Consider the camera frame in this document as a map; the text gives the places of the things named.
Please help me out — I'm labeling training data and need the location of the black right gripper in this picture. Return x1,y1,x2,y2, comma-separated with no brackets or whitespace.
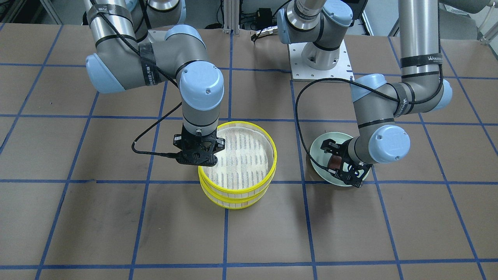
173,130,225,167

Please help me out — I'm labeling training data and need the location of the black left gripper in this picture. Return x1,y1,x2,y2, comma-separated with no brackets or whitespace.
321,139,371,188

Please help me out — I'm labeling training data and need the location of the yellow bamboo steamer top layer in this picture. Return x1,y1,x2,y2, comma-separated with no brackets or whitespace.
201,121,277,190

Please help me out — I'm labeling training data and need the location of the yellow bamboo steamer layer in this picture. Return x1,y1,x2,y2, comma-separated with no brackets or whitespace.
198,166,276,210
201,121,277,190

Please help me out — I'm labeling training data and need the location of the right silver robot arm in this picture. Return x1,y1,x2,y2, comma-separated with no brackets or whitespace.
85,0,225,166

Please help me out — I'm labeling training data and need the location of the yellow bamboo steamer bottom layer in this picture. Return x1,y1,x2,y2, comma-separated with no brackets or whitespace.
198,166,276,210

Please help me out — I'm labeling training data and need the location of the pale green plate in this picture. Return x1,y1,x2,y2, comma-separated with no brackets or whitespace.
309,132,370,187

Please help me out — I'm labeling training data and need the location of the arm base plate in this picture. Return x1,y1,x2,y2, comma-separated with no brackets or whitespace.
288,40,354,82
146,30,167,43

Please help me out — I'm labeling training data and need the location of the aluminium frame post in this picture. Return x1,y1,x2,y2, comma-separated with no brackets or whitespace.
222,0,241,36

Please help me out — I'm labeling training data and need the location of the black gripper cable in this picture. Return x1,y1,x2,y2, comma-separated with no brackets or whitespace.
295,23,445,175
90,0,203,160

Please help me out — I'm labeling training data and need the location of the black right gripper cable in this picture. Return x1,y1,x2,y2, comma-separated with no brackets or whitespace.
90,0,203,160

